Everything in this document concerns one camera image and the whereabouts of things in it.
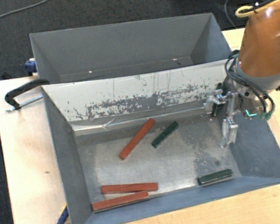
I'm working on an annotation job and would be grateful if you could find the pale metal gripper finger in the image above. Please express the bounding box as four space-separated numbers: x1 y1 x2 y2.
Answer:
213 114 242 150
200 88 229 120

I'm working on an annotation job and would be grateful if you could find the pale wood flat board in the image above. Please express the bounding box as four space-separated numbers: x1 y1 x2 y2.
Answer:
0 31 280 224

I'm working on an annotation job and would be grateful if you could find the grey metal bin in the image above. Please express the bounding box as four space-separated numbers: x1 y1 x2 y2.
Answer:
29 0 280 224

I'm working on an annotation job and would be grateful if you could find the red-brown flat block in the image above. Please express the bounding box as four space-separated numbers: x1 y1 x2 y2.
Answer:
91 190 151 212
113 117 162 162
99 176 160 201

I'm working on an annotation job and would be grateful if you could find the dark green flat block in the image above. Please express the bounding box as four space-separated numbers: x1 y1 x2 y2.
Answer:
195 167 235 188
147 120 183 150

